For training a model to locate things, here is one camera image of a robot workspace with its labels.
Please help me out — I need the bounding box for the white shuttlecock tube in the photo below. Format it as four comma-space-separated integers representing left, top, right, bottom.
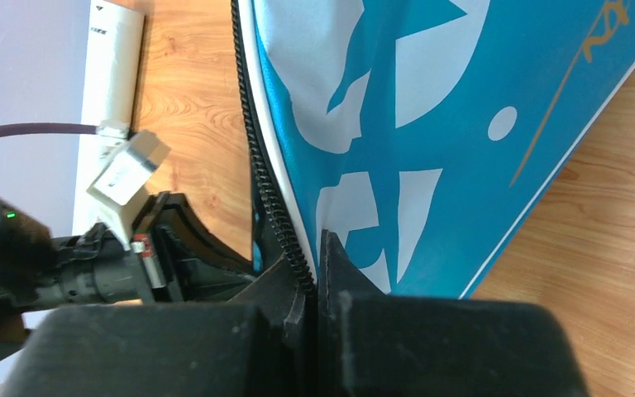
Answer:
72, 1, 145, 234

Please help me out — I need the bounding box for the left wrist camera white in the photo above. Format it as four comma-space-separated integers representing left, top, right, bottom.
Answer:
86, 120, 170, 251

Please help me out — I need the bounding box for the blue racket cover bag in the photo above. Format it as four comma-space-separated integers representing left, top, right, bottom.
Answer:
231, 1, 635, 299

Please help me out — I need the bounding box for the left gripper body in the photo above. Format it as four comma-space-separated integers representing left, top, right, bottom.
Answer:
49, 192, 258, 307

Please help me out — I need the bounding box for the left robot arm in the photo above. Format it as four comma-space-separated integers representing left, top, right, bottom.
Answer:
0, 192, 258, 361

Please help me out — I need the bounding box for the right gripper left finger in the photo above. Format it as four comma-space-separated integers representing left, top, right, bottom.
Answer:
2, 259, 318, 396

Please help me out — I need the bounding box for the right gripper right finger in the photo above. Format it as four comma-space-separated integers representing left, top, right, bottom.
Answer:
317, 231, 589, 396

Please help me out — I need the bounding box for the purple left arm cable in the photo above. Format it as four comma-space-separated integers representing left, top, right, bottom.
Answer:
0, 122, 103, 148

